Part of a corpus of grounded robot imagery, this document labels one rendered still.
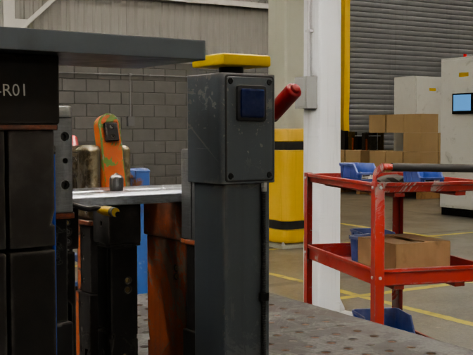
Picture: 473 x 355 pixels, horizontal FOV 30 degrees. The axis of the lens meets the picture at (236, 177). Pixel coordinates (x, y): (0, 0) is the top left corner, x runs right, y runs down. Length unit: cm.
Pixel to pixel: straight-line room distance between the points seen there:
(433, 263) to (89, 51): 263
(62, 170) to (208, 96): 18
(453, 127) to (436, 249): 825
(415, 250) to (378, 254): 18
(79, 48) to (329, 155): 433
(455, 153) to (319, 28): 663
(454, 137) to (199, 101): 1063
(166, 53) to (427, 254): 255
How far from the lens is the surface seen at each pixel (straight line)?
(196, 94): 92
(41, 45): 75
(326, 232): 508
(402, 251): 322
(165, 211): 127
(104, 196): 112
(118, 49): 78
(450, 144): 1155
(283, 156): 815
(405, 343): 165
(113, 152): 137
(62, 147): 97
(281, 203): 818
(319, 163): 503
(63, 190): 97
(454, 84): 1152
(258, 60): 91
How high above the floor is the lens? 108
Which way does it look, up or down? 3 degrees down
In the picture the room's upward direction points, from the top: straight up
